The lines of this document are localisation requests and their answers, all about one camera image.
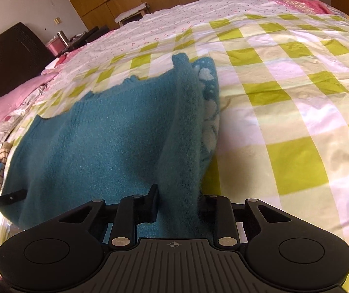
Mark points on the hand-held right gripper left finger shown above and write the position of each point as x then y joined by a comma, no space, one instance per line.
153,201

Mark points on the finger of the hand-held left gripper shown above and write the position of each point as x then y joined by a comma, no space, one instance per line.
14,196

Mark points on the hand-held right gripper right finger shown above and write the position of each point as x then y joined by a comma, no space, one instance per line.
223,208

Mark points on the blue sweater with white flowers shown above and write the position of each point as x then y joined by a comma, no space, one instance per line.
101,146

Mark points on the plaid cloth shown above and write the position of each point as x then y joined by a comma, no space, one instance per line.
0,164

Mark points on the printed pink quilt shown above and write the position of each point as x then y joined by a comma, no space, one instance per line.
22,113

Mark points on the pink pillow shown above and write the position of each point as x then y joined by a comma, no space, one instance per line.
9,100

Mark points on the checked floral bed quilt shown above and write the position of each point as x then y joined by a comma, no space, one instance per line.
284,97

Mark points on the dark wooden headboard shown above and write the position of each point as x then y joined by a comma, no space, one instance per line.
9,58

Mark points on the pink basket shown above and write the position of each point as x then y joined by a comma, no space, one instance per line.
56,48

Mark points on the steel thermos bottle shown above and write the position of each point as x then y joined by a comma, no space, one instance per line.
62,37

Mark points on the dark nightstand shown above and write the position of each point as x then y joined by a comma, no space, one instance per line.
92,35

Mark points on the stool with white cushion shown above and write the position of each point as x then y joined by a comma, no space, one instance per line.
131,11

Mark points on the pink embroidered blanket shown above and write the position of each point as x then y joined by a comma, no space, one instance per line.
296,0

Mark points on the wall light switch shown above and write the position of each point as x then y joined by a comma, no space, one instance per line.
57,21

